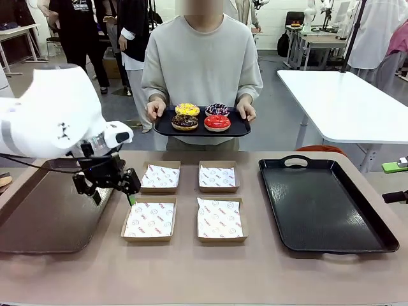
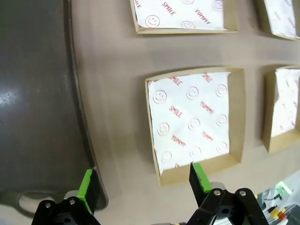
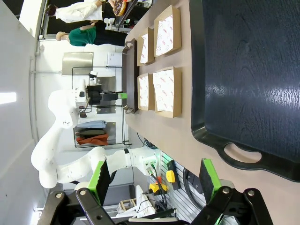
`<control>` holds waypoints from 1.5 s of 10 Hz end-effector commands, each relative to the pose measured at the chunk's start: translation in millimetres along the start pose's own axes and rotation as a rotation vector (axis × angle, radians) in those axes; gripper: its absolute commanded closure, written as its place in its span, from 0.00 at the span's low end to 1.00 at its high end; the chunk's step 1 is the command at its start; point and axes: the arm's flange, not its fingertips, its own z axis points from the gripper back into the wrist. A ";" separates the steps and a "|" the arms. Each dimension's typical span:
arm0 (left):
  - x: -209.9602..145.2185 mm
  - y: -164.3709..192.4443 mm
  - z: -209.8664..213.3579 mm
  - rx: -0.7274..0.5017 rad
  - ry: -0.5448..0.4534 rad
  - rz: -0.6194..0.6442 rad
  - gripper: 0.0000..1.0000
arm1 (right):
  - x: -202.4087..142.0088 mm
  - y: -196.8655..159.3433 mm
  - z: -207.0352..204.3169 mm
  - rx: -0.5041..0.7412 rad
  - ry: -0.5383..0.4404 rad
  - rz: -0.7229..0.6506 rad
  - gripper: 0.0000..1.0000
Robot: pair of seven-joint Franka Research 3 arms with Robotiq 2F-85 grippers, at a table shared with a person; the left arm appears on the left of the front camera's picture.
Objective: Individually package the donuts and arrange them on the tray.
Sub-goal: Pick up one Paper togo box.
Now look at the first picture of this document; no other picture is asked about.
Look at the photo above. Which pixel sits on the figure in black cardigan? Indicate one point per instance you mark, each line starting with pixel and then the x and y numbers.
pixel 137 32

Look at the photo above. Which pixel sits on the dark navy serving tray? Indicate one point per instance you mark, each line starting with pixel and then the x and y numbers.
pixel 201 133

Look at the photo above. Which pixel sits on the person in beige sweatshirt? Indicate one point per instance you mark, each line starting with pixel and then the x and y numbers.
pixel 201 57

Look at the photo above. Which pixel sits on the grey workbench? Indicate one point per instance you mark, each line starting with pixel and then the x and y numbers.
pixel 318 43

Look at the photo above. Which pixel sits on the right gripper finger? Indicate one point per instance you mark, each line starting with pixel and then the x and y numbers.
pixel 396 197
pixel 393 167

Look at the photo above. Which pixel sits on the red glazed donut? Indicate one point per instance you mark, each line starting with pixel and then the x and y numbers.
pixel 216 123

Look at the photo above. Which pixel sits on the person in black clothes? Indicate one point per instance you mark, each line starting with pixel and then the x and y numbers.
pixel 79 32

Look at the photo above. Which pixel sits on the brown plastic tray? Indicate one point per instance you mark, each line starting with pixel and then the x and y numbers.
pixel 48 216

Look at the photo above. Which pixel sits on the white printed paper liner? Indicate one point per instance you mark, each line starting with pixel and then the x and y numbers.
pixel 159 177
pixel 150 220
pixel 220 220
pixel 217 177

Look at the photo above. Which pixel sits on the person's right hand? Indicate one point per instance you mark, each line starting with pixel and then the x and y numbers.
pixel 154 110

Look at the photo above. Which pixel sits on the white desk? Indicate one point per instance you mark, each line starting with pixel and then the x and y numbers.
pixel 19 33

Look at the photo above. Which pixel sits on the person's left hand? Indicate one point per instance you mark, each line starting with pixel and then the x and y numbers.
pixel 248 110

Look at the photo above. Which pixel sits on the dark folded clothes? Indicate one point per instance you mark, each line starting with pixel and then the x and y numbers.
pixel 8 26

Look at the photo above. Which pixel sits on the orange stool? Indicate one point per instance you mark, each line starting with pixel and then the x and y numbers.
pixel 318 149

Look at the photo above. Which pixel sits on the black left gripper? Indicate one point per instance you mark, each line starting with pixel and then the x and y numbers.
pixel 102 169

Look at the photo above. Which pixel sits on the pink garment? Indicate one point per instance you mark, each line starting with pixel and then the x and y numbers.
pixel 400 41

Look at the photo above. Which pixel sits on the black office chair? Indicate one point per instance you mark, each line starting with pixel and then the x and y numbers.
pixel 294 17

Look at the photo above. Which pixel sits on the white cylindrical pedestal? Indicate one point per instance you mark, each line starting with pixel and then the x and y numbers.
pixel 4 83

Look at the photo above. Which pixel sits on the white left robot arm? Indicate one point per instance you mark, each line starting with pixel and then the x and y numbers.
pixel 48 111

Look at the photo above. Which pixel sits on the white table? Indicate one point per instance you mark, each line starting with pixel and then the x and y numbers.
pixel 350 105

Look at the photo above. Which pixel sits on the cardboard carton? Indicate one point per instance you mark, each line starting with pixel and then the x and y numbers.
pixel 111 67

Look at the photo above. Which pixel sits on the olive floor mat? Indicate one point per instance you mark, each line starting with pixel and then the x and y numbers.
pixel 119 91
pixel 135 122

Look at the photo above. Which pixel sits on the chocolate nut donut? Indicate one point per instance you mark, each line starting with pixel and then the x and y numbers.
pixel 185 122

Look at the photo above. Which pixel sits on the brown cardboard food box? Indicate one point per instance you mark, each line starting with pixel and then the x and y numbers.
pixel 159 190
pixel 218 190
pixel 223 240
pixel 148 239

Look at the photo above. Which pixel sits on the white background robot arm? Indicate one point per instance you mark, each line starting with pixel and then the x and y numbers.
pixel 310 16

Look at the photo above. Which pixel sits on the person's left forearm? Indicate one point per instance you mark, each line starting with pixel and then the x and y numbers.
pixel 250 87

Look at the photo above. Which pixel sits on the black backpack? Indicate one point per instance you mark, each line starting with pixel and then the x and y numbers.
pixel 283 44

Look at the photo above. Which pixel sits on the black stand pole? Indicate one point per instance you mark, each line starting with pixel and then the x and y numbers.
pixel 352 38

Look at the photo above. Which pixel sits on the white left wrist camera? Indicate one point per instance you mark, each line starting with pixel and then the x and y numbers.
pixel 118 135

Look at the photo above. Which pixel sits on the person's right forearm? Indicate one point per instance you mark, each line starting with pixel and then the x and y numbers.
pixel 154 89

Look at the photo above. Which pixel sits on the tan rounded object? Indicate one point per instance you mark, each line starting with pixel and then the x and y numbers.
pixel 4 181

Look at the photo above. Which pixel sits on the yellow glazed donut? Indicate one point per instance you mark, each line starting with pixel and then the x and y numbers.
pixel 187 109

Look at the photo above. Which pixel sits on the purple sprinkled donut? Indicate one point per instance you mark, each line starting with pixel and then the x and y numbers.
pixel 217 109

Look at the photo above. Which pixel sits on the person in cream jacket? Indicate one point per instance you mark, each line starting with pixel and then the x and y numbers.
pixel 245 12

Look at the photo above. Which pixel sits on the white hanging garment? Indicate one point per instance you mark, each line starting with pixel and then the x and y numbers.
pixel 373 32

